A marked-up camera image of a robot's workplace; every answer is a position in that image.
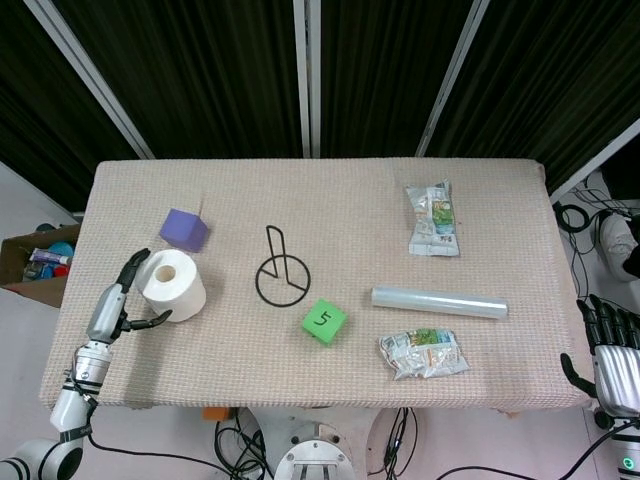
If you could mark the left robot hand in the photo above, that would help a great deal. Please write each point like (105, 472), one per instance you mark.
(112, 312)

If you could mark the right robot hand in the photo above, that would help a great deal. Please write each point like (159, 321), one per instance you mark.
(615, 362)

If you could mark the white toilet paper roll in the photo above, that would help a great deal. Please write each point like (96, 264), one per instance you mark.
(172, 285)

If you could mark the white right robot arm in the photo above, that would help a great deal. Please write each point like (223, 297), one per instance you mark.
(627, 447)

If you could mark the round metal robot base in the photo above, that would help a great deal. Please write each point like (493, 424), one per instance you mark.
(312, 457)

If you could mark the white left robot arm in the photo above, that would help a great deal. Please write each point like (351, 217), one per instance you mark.
(65, 410)

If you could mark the cardboard box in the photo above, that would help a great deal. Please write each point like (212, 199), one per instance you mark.
(37, 287)

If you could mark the purple white tube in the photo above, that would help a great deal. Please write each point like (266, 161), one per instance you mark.
(49, 257)

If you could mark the purple foam cube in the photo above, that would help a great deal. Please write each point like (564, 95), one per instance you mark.
(183, 230)

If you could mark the white sneaker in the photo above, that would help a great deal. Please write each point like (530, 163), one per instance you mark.
(611, 242)

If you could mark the orange block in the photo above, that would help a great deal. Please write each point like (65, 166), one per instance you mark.
(216, 413)

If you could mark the clear plastic wrap roll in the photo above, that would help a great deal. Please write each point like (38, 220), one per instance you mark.
(439, 301)

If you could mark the wide crumpled snack bag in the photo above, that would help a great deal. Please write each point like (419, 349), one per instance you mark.
(425, 352)

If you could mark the green cube with number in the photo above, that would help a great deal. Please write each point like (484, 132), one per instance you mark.
(324, 321)

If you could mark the tall crumpled snack bag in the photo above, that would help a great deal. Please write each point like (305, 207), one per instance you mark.
(433, 220)

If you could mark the dark green curtain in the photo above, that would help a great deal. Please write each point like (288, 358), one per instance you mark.
(210, 75)

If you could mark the beige woven tablecloth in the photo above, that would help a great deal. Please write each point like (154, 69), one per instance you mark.
(350, 200)

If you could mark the white curtain frame post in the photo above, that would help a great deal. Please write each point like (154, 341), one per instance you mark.
(306, 80)
(95, 80)
(595, 160)
(447, 77)

